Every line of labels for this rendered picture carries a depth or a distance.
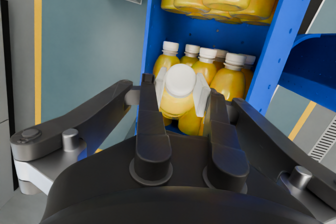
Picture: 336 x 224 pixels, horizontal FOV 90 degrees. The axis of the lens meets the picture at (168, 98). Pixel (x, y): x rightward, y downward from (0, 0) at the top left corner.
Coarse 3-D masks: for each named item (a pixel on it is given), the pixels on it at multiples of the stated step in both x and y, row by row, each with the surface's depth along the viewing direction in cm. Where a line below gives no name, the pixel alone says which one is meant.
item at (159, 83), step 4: (160, 68) 21; (164, 68) 21; (160, 72) 18; (164, 72) 19; (160, 76) 17; (164, 76) 18; (156, 80) 15; (160, 80) 15; (164, 80) 20; (156, 84) 15; (160, 84) 15; (156, 88) 16; (160, 88) 16; (156, 92) 16; (160, 92) 16; (156, 96) 16; (160, 96) 16; (160, 100) 18
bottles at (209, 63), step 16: (192, 16) 44; (208, 16) 38; (224, 16) 34; (272, 16) 33; (176, 48) 40; (192, 48) 44; (208, 48) 40; (160, 64) 40; (192, 64) 44; (208, 64) 38; (208, 80) 38; (192, 112) 41; (192, 128) 42
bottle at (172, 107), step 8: (168, 96) 24; (176, 96) 22; (184, 96) 22; (192, 96) 24; (160, 104) 26; (168, 104) 24; (176, 104) 24; (184, 104) 24; (192, 104) 26; (168, 112) 28; (176, 112) 26; (184, 112) 27
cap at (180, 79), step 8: (176, 64) 21; (184, 64) 21; (168, 72) 21; (176, 72) 21; (184, 72) 21; (192, 72) 21; (168, 80) 20; (176, 80) 21; (184, 80) 21; (192, 80) 21; (168, 88) 21; (176, 88) 20; (184, 88) 20; (192, 88) 21
